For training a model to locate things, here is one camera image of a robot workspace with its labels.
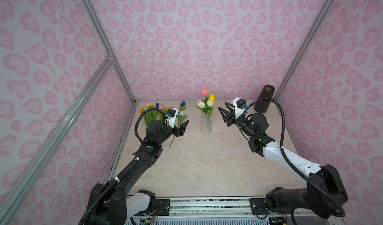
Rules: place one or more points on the pink tulip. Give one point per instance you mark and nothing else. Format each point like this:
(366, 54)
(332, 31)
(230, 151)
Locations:
(205, 93)

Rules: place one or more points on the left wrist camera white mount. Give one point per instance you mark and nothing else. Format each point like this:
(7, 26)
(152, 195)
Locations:
(172, 114)

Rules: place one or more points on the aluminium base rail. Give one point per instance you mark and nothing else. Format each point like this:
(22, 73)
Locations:
(223, 211)

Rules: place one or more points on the cream white tulip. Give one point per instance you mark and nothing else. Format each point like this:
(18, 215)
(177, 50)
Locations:
(209, 107)

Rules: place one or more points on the yellow tulip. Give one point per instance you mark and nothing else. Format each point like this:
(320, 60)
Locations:
(212, 97)

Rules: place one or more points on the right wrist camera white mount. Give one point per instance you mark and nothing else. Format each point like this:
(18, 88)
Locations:
(240, 107)

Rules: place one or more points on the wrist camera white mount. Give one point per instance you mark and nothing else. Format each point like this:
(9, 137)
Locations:
(240, 107)
(172, 114)

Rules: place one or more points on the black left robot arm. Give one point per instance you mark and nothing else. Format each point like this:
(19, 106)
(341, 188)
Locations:
(125, 171)

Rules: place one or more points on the black tapered vase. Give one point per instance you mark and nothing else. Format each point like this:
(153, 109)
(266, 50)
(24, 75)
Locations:
(266, 93)

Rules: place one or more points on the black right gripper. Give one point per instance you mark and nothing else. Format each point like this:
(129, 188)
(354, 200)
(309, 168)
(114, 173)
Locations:
(232, 119)

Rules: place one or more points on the diagonal aluminium frame bar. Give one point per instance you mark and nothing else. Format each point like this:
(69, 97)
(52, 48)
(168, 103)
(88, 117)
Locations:
(20, 190)

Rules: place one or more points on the white blue-tinged tulip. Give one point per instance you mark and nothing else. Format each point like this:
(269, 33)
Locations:
(180, 119)

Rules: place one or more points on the bunch of artificial tulips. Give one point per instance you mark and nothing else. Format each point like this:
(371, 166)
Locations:
(153, 115)

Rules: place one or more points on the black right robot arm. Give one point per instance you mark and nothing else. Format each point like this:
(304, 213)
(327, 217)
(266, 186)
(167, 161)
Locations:
(324, 194)

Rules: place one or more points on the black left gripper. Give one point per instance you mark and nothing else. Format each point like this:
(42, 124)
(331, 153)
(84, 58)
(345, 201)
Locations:
(175, 129)

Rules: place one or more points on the clear glass vase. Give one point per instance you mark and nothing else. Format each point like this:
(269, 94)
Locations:
(206, 124)

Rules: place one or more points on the blue tulip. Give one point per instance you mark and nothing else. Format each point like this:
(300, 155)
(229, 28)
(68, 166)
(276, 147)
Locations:
(182, 105)

